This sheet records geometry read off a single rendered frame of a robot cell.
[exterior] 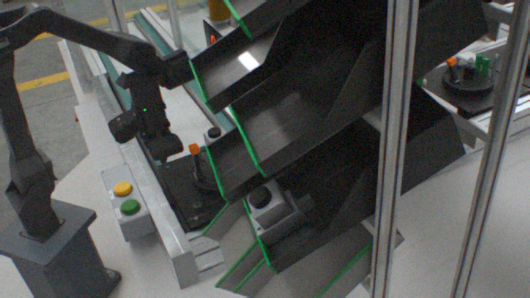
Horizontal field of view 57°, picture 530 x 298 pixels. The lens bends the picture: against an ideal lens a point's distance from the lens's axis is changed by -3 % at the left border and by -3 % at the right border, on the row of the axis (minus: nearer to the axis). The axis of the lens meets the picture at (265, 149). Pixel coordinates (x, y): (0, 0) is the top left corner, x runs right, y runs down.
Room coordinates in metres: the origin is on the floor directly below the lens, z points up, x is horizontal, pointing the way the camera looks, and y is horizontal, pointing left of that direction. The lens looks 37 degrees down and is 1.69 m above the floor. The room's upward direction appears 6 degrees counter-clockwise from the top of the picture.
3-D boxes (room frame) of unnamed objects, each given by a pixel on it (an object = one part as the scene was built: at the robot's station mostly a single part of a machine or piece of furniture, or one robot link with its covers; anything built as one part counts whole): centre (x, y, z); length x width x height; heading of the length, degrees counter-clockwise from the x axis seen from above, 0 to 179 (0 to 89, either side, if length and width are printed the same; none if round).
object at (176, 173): (0.89, 0.10, 0.96); 0.24 x 0.24 x 0.02; 23
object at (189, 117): (1.17, 0.20, 0.91); 0.84 x 0.28 x 0.10; 23
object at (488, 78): (1.18, -0.58, 1.01); 0.24 x 0.24 x 0.13; 23
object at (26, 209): (0.68, 0.43, 1.15); 0.09 x 0.07 x 0.06; 37
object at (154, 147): (0.84, 0.22, 1.18); 0.19 x 0.06 x 0.08; 23
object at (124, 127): (0.82, 0.26, 1.18); 0.07 x 0.07 x 0.06; 21
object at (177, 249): (1.08, 0.35, 0.91); 0.89 x 0.06 x 0.11; 23
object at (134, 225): (0.88, 0.34, 0.93); 0.21 x 0.07 x 0.06; 23
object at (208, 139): (0.89, 0.09, 1.06); 0.08 x 0.04 x 0.07; 113
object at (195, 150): (0.87, 0.14, 1.04); 0.04 x 0.02 x 0.08; 113
